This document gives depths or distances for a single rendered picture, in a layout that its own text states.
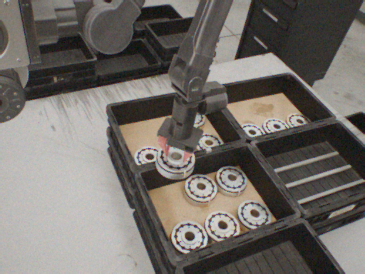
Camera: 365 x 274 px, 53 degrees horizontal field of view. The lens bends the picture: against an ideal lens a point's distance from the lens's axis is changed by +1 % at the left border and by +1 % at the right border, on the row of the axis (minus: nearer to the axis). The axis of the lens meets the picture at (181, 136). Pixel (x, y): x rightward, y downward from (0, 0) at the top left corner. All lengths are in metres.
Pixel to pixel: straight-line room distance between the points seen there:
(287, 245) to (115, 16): 0.81
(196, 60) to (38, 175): 0.81
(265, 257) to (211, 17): 0.68
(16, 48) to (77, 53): 1.68
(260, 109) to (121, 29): 0.98
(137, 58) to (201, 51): 1.74
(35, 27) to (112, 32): 0.12
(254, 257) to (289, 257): 0.10
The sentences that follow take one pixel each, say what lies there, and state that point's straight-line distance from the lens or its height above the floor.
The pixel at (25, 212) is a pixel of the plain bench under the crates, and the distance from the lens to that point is 1.29.
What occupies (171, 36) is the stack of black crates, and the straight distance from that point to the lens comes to 2.54.
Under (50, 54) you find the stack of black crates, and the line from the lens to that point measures 2.30.
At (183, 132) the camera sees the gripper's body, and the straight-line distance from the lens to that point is 0.85.
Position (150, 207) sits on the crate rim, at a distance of 1.00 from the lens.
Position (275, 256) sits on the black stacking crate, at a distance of 1.12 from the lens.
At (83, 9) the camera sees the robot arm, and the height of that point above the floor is 1.46.
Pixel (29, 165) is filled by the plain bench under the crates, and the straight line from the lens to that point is 1.41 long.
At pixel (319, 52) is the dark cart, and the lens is 2.95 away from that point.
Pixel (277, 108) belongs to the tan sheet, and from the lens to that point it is 1.56.
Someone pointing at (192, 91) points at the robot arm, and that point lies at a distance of 0.77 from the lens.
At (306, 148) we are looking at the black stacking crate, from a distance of 1.44.
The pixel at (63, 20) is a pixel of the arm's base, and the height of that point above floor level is 1.46.
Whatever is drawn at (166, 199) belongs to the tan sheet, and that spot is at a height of 0.83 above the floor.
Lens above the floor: 1.76
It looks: 45 degrees down
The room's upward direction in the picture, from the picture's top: 11 degrees clockwise
